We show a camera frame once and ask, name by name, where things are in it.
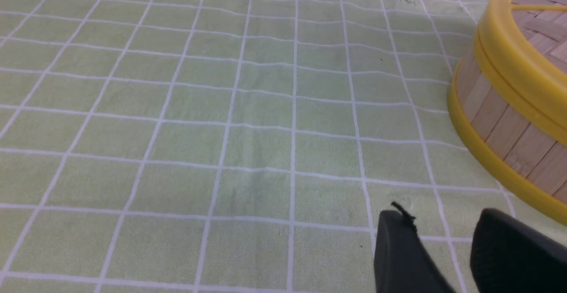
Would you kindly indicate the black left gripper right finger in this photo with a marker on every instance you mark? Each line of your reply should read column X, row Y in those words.
column 507, row 256

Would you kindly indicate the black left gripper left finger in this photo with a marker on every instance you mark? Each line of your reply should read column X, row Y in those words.
column 401, row 262

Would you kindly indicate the bamboo steamer basket yellow rim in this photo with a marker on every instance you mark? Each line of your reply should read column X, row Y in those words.
column 525, row 160

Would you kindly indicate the green checkered tablecloth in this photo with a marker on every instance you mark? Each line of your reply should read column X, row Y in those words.
column 232, row 146

